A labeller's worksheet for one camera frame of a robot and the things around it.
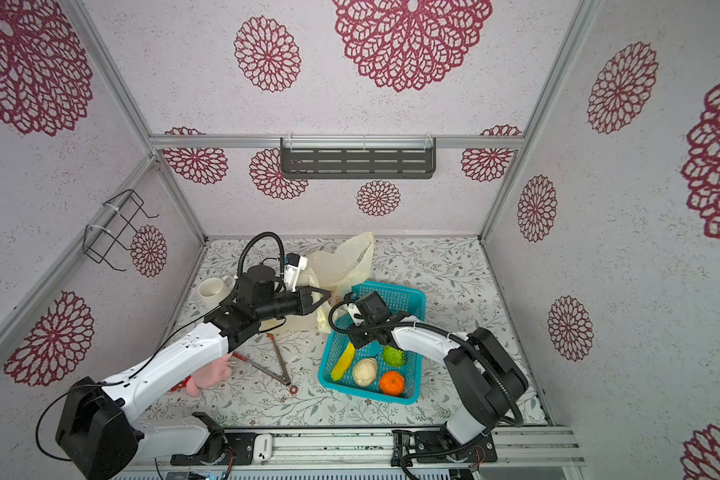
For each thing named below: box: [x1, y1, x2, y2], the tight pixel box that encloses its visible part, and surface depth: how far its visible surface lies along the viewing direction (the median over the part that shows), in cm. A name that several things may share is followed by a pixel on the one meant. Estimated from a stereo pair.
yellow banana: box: [331, 342, 356, 381], surface depth 87 cm
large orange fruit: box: [380, 370, 405, 397], surface depth 82 cm
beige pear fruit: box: [352, 357, 378, 387], surface depth 83 cm
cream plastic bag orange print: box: [296, 232, 375, 333], surface depth 94 cm
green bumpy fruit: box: [382, 345, 405, 368], surface depth 85 cm
